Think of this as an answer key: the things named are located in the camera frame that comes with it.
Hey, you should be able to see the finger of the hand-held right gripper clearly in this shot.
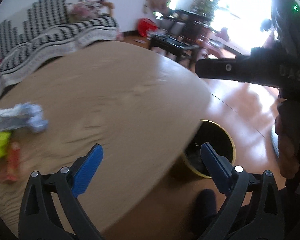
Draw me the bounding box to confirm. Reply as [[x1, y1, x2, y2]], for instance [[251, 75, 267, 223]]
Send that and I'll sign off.
[[196, 54, 253, 83]]

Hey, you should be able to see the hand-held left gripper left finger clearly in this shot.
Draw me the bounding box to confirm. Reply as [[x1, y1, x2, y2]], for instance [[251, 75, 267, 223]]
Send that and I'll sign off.
[[18, 143, 104, 240]]

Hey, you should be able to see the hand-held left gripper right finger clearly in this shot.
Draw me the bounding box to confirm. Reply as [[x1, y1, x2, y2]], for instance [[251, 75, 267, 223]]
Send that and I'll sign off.
[[200, 142, 285, 240]]

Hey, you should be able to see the black bin with gold rim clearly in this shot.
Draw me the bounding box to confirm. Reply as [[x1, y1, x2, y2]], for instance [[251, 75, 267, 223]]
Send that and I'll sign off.
[[182, 120, 237, 180]]

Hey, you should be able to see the orange snack packet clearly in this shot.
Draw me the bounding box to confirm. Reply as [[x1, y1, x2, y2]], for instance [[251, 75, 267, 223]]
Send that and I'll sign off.
[[4, 142, 22, 183]]

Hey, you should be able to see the white and blue wrapper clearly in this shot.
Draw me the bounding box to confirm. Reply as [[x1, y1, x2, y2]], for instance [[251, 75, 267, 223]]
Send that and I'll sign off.
[[0, 102, 50, 133]]

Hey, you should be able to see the person's right hand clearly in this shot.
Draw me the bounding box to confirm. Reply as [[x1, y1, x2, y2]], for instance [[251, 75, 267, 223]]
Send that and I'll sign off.
[[274, 99, 300, 180]]

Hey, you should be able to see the black coffee table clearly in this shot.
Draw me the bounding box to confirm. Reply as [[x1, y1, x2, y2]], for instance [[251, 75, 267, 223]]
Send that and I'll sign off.
[[149, 34, 203, 64]]

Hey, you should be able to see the dark wooden stand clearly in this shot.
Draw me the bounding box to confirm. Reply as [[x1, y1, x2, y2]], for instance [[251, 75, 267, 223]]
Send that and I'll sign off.
[[162, 8, 213, 43]]

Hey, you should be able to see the rattan sofa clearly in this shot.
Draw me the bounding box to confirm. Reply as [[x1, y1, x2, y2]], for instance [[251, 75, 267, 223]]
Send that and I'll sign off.
[[0, 0, 120, 105]]

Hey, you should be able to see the striped black white sofa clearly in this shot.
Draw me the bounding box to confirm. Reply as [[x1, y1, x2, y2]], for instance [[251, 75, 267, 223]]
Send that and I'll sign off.
[[0, 0, 120, 105]]

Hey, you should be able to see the pink floral cushion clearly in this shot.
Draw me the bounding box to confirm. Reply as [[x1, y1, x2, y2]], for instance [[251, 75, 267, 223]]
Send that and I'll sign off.
[[69, 0, 110, 20]]

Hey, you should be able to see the red plastic bag by wall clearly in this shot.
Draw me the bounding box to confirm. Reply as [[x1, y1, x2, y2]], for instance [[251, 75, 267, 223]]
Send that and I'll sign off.
[[137, 18, 158, 37]]

